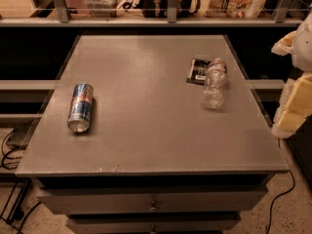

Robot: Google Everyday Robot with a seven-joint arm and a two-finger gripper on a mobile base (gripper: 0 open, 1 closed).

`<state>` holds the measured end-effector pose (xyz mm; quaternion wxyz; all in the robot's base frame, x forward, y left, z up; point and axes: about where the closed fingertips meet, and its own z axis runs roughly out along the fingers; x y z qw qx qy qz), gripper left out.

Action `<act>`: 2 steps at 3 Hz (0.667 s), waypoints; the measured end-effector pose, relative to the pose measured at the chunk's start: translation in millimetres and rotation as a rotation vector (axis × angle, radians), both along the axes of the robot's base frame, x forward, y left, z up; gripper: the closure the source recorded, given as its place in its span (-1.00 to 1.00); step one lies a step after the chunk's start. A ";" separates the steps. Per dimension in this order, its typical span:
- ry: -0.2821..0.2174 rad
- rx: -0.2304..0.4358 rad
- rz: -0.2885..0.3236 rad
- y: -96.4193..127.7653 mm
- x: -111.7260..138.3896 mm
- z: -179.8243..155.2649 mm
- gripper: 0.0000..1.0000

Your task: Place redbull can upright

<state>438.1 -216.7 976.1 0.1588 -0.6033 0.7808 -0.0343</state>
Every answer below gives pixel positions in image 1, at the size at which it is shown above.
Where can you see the grey drawer cabinet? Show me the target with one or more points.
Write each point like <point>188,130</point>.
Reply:
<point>151,135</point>

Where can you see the clear plastic water bottle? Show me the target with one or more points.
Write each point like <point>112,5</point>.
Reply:
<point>215,84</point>

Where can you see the black snack packet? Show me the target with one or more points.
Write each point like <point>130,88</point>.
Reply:
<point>197,72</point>

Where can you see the drawer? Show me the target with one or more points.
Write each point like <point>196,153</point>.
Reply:
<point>135,201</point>
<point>148,225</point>

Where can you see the lower drawer front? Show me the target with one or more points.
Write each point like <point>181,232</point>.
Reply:
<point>148,225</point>

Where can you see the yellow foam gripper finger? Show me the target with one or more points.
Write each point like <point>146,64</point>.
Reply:
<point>285,45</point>
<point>295,106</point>

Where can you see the upper drawer front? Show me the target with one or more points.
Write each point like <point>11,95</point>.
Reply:
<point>135,201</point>

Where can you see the black backpack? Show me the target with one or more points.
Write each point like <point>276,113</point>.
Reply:
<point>159,8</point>

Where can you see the red bull can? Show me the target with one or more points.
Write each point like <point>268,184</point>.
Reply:
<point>79,118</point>

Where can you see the printed snack bag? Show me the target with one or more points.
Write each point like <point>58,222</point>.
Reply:
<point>236,9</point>

